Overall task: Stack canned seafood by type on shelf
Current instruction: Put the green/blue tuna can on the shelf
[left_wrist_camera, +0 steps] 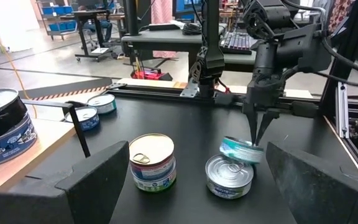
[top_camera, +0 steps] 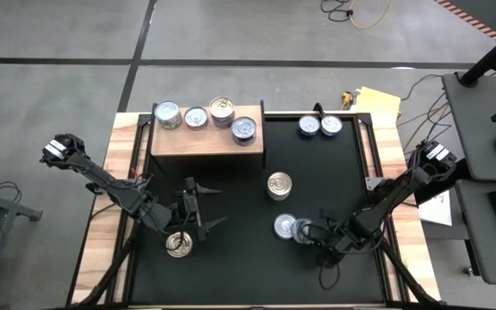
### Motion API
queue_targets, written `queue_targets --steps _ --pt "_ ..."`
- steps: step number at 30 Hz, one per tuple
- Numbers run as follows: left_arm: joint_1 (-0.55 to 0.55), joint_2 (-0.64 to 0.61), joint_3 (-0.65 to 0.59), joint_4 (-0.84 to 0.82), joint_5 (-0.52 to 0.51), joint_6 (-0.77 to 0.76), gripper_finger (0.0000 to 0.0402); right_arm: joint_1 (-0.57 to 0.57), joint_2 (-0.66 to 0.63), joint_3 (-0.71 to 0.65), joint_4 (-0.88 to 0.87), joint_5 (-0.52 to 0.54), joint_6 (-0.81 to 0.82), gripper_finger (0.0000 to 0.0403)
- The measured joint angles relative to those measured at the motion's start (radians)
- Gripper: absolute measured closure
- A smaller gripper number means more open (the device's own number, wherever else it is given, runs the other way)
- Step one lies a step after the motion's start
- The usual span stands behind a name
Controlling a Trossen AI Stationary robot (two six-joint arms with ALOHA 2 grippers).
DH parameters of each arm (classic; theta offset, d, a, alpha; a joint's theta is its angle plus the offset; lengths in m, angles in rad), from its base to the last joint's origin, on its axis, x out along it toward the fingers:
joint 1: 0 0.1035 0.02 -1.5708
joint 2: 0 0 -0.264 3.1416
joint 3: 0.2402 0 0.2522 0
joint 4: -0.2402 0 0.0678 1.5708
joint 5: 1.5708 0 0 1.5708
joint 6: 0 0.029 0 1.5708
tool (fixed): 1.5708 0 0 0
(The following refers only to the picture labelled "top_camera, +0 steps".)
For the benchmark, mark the black slanted pole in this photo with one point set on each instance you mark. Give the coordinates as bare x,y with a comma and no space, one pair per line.
491,56

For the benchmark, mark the silver-top reddish-side tuna can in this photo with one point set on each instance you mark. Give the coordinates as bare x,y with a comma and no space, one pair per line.
196,117

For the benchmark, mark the gold-lid red-band tuna can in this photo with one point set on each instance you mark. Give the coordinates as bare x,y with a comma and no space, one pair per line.
223,125

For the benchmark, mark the Bumble Bee light tuna can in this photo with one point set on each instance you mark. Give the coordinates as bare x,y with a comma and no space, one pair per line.
280,199
169,128

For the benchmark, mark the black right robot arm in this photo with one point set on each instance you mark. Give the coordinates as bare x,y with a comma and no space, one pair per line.
394,194

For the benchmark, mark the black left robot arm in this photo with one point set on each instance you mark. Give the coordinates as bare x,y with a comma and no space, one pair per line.
101,178

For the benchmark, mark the grey side desk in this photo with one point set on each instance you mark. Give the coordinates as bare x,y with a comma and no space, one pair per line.
472,129
476,241

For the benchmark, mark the navy label tuna can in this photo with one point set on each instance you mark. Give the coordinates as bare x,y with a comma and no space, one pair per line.
246,142

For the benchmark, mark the blue label tuna can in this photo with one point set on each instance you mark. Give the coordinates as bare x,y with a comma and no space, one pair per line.
309,125

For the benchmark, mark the grey metal stand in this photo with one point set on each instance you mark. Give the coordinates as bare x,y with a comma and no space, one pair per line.
7,206

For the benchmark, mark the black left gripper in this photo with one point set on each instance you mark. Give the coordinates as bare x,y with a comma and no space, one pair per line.
187,211

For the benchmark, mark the tall red blue label can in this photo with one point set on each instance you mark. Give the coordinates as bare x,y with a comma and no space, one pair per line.
221,107
280,184

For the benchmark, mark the dark label tuna can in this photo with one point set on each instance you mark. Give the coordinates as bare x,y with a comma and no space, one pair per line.
243,128

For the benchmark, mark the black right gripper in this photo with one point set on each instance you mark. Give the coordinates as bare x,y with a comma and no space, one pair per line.
342,234

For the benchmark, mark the white green label tuna can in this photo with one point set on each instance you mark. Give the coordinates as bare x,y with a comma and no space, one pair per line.
167,113

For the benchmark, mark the yellow black hand tool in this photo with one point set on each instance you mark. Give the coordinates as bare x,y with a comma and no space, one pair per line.
347,100

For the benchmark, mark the white paper sheet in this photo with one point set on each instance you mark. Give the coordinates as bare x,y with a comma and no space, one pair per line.
439,213

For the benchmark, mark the yellow paper folder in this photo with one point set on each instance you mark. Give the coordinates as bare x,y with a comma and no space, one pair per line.
379,103

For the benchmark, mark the wooden shelf black frame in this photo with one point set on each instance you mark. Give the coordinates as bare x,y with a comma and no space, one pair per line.
196,144

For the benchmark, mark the black metal table frame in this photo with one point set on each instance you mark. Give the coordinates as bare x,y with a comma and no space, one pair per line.
129,275

